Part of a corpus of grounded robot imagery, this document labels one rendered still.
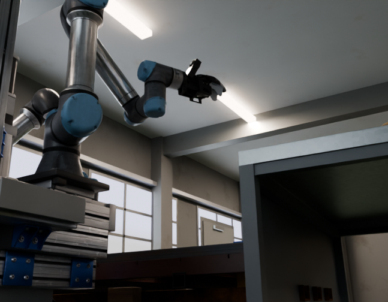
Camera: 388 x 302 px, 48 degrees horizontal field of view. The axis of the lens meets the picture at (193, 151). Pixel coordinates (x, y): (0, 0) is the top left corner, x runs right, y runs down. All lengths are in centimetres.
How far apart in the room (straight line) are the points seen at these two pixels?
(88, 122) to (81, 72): 17
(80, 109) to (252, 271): 65
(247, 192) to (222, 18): 330
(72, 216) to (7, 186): 21
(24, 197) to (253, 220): 55
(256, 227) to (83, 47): 76
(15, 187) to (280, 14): 357
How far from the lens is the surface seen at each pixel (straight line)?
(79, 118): 130
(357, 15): 457
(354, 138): 110
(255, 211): 112
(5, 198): 107
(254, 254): 110
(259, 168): 114
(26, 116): 207
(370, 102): 586
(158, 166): 682
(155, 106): 147
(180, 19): 430
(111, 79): 160
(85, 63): 141
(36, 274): 133
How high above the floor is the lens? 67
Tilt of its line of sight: 19 degrees up
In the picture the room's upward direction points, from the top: 1 degrees counter-clockwise
